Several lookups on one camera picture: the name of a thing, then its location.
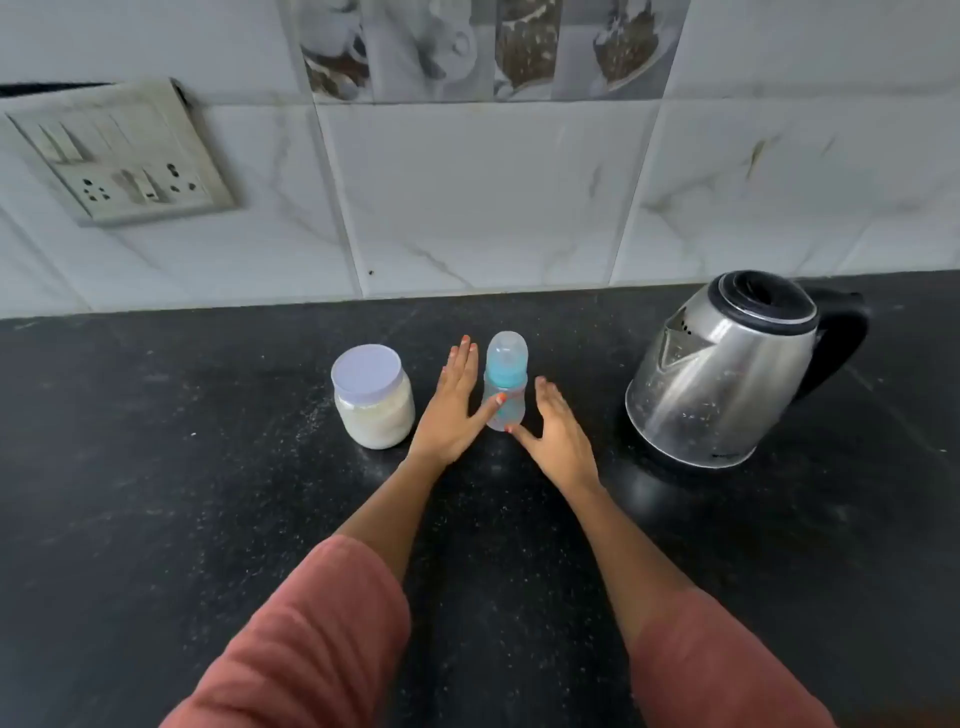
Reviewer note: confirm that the person's left hand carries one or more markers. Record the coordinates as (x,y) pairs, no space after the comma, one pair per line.
(446,427)

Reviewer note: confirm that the person's right hand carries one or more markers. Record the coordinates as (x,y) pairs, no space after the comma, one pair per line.
(562,450)

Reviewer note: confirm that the clear plastic baby bottle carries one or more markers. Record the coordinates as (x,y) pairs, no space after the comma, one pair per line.
(514,414)

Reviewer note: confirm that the clear milk powder jar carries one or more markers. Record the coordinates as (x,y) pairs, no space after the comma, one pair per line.
(375,424)

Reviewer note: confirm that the blue bottle teat cap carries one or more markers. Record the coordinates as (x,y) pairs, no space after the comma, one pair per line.
(507,360)

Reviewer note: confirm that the lilac round jar lid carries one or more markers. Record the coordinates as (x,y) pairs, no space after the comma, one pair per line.
(367,370)

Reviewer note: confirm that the steel electric kettle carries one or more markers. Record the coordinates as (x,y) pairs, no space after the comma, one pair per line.
(720,382)

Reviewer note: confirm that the person's left forearm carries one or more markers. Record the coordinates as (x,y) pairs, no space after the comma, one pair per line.
(390,517)

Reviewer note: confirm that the person's right forearm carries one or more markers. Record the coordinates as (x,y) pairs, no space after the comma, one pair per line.
(630,562)

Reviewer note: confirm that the reddish pink garment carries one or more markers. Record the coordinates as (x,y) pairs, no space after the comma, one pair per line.
(315,645)

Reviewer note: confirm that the white wall switch socket panel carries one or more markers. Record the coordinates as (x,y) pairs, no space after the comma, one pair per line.
(120,157)

